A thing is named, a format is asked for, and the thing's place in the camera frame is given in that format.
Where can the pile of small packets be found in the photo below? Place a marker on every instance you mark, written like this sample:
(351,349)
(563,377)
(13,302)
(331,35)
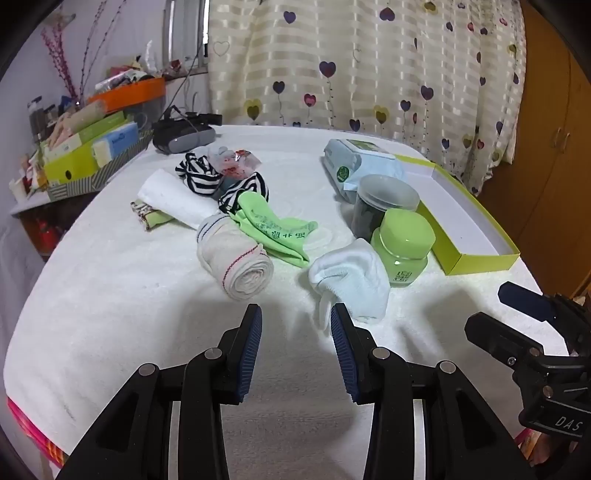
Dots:
(134,69)

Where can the white folded towel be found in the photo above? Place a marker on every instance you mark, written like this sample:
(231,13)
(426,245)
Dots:
(171,196)

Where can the green cloth red trim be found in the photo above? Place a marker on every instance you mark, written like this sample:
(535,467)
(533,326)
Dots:
(152,217)

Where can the window frame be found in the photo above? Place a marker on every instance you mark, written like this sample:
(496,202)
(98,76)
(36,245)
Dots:
(184,27)

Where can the black white striped sock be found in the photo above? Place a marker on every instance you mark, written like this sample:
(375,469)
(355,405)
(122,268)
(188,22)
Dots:
(251,184)
(198,177)

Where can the yellow-green cardboard box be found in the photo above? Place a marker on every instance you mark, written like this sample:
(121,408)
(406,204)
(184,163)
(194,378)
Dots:
(461,221)

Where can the white side table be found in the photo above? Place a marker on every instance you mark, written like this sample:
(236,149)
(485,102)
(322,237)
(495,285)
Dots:
(27,205)

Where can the green jar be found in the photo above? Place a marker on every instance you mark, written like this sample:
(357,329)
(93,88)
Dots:
(401,249)

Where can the purple flower branches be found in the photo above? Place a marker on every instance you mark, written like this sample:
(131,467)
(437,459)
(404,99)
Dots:
(64,60)

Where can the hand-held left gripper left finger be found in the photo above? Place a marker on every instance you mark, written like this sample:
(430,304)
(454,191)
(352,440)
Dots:
(249,355)

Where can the beige pink roll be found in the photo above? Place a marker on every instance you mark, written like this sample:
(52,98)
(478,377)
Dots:
(69,122)

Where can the wooden wardrobe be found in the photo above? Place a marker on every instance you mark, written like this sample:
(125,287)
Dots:
(554,161)

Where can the red container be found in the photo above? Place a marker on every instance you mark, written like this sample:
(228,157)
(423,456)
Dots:
(46,233)

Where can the heart print curtain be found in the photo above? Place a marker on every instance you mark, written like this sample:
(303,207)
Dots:
(369,69)

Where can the pink patterned cloth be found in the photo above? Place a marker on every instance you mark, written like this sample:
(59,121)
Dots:
(32,429)

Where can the cluster of glass jars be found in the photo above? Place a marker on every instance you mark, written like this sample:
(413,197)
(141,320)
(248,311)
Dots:
(39,117)

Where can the blue tissue box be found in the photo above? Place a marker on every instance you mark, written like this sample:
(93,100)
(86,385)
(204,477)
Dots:
(117,141)

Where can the yellow-green carton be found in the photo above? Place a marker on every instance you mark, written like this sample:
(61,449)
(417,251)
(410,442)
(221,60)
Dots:
(69,168)

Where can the black grey headset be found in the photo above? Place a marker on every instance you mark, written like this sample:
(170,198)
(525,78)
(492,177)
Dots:
(184,138)

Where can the green sock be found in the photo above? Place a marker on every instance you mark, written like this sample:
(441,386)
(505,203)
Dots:
(268,230)

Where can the grey striped box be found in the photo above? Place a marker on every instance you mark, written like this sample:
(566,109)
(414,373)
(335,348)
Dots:
(115,168)

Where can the clear packet red contents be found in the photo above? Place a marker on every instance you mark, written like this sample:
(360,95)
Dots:
(233,164)

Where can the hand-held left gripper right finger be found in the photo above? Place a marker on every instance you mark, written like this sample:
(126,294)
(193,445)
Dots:
(344,355)

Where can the orange tray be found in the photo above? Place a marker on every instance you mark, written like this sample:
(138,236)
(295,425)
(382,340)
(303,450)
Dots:
(134,94)

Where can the dark jar frosted lid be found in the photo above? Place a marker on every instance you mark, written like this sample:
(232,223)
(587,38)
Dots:
(383,198)

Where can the green flat box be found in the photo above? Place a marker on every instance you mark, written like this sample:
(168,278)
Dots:
(104,127)

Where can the wet wipes pack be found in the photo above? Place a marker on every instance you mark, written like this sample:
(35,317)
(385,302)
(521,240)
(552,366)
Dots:
(351,161)

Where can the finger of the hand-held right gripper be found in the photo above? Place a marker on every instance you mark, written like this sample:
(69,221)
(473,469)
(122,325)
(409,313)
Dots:
(526,300)
(494,334)

